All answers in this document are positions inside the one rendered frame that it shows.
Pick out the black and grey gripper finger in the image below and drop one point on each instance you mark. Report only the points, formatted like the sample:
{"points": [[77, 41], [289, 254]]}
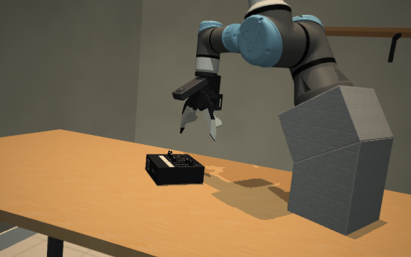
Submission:
{"points": [[213, 122], [188, 115]]}

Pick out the black lighting desk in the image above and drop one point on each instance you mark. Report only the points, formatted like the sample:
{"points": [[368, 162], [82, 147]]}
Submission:
{"points": [[166, 169]]}

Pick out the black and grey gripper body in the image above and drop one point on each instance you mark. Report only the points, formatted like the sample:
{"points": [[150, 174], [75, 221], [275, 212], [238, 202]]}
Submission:
{"points": [[198, 99]]}

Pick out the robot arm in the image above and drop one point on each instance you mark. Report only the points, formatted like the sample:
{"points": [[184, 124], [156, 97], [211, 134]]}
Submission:
{"points": [[270, 37]]}

